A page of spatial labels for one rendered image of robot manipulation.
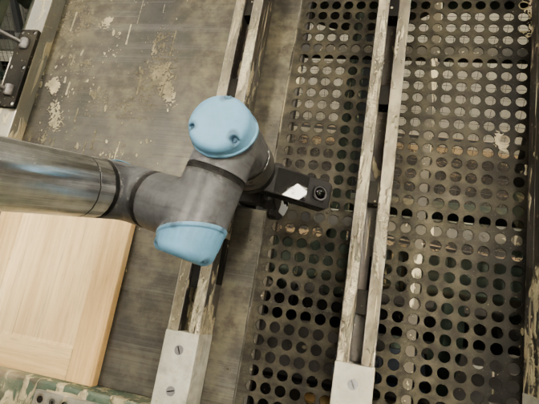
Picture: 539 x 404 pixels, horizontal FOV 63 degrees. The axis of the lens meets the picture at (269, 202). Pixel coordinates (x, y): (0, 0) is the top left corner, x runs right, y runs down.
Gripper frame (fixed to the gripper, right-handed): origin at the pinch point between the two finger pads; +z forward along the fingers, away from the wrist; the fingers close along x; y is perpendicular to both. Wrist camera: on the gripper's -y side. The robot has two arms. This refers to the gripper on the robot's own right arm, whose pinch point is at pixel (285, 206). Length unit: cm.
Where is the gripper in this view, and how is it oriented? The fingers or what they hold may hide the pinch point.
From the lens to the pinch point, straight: 81.9
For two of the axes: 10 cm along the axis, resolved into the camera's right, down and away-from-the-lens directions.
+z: 2.0, 2.7, 9.4
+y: -9.6, -1.2, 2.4
